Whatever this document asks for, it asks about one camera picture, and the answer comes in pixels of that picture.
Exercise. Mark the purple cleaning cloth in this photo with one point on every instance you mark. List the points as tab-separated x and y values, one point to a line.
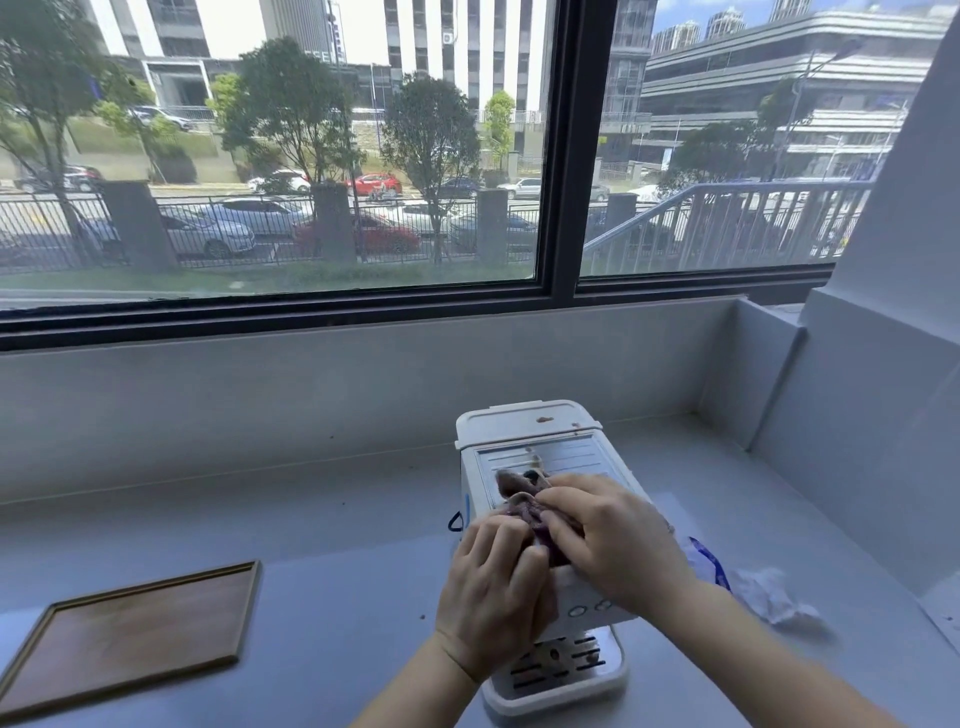
525	499

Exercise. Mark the brown wooden tray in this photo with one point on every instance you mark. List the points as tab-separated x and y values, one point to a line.
127	637

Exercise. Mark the row of parked cars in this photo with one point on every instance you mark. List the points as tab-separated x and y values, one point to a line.
225	225

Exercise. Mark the person's left hand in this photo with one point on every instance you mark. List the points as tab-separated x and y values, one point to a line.
487	600

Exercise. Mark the person's right fingers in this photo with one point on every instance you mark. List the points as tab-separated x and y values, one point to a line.
566	501

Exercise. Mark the person's right forearm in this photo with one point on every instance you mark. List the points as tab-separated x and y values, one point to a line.
765	667

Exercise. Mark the grey stair railing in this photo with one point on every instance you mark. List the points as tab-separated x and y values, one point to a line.
720	225

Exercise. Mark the black window frame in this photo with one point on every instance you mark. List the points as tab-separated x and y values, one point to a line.
570	150

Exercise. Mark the grey office buildings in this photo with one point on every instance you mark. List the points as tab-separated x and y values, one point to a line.
750	67

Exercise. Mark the row of street trees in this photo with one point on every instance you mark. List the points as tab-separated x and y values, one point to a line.
300	112

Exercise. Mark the black metal fence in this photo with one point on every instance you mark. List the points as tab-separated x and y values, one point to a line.
247	229

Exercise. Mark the white countertop appliance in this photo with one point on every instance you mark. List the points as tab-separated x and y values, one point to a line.
525	435

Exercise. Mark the person's right hand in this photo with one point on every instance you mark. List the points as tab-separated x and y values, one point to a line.
626	551

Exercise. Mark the crumpled white tissue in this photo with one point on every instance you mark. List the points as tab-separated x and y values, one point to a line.
772	596

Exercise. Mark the person's left forearm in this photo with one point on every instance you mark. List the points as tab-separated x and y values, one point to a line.
420	694

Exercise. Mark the person's left fingers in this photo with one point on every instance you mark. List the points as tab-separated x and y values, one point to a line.
502	534

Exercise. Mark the blue and white plastic wrapper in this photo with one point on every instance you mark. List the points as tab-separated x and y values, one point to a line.
709	562

